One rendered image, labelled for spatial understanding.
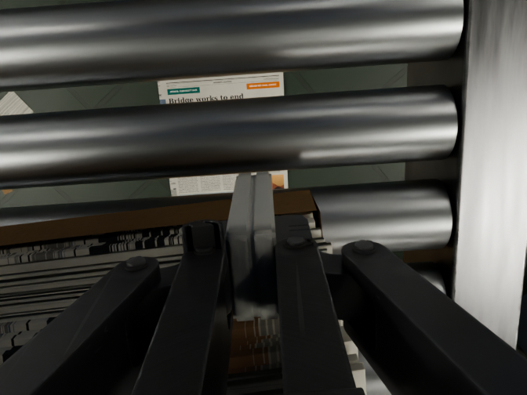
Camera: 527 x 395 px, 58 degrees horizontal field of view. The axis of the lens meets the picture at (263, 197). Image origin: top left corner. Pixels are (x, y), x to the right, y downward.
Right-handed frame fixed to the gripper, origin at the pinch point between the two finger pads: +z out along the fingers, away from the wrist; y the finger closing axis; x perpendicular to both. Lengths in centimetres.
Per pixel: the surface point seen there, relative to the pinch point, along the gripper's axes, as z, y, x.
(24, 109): 93, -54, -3
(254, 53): 13.3, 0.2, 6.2
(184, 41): 13.0, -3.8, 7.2
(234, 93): 92, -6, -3
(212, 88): 92, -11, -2
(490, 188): 13.0, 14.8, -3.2
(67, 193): 93, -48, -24
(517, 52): 13.0, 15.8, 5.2
